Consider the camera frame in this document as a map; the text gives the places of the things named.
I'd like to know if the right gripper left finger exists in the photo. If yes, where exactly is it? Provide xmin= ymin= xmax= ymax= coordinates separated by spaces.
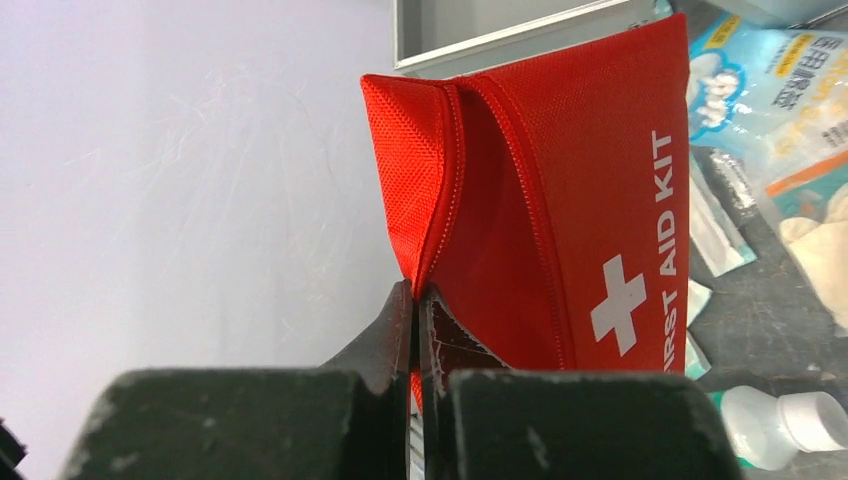
xmin=321 ymin=280 xmax=414 ymax=398

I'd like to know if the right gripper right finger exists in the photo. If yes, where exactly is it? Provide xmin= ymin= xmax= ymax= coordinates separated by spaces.
xmin=418 ymin=284 xmax=510 ymax=405

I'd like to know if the red first aid pouch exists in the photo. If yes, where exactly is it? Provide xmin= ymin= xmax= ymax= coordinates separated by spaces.
xmin=360 ymin=13 xmax=689 ymax=374

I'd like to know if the white bandage strip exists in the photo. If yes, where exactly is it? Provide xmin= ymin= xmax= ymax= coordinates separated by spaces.
xmin=689 ymin=155 xmax=757 ymax=277

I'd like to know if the grey metal case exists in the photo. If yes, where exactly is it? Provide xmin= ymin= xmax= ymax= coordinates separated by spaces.
xmin=392 ymin=0 xmax=672 ymax=79

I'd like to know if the teal wrapped swab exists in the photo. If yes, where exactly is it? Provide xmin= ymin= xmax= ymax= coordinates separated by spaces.
xmin=683 ymin=278 xmax=714 ymax=382

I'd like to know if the white green-label bottle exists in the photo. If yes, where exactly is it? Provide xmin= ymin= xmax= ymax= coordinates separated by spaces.
xmin=708 ymin=386 xmax=847 ymax=471

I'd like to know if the blue cotton ball bag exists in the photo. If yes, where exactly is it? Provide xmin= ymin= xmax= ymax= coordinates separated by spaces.
xmin=687 ymin=13 xmax=847 ymax=336

